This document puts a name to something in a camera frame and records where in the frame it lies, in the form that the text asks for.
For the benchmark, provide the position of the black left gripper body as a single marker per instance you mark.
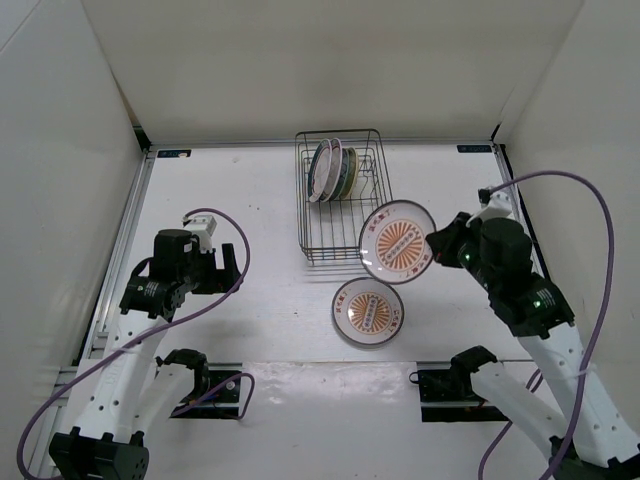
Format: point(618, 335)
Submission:
point(201, 272)

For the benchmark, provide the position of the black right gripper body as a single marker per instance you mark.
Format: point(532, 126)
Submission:
point(468, 247)

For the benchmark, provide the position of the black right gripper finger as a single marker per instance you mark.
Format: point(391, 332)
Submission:
point(448, 259)
point(446, 237)

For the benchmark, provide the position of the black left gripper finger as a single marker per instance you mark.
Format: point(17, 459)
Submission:
point(227, 286)
point(230, 268)

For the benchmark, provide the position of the orange sunburst plate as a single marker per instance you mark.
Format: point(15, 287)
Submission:
point(367, 312)
point(392, 242)

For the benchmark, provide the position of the teal patterned plate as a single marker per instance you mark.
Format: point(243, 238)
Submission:
point(344, 172)

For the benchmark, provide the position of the white green rimmed plate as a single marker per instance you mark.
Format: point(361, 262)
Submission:
point(319, 170)

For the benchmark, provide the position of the cream floral plate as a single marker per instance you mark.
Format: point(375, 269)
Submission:
point(352, 174)

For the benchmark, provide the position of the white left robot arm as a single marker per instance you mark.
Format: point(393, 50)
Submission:
point(135, 387)

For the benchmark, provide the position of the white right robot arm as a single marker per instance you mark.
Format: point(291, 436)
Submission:
point(585, 437)

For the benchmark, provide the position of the right blue table label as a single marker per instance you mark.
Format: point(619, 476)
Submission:
point(474, 148)

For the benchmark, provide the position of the blue table label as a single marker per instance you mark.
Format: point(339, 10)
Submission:
point(474, 148)
point(174, 153)

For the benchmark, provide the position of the left blue table label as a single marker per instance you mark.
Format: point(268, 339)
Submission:
point(174, 153)

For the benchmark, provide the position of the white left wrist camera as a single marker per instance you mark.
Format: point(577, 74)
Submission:
point(203, 226)

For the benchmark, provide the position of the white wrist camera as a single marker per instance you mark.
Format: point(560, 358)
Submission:
point(203, 226)
point(493, 205)

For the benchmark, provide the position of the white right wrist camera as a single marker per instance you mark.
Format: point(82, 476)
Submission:
point(493, 205)

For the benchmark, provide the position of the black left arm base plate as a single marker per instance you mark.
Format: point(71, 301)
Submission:
point(228, 397)

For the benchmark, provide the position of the metal wire dish rack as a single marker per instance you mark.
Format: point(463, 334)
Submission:
point(328, 232)

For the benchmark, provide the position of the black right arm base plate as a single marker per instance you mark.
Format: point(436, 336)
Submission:
point(442, 402)

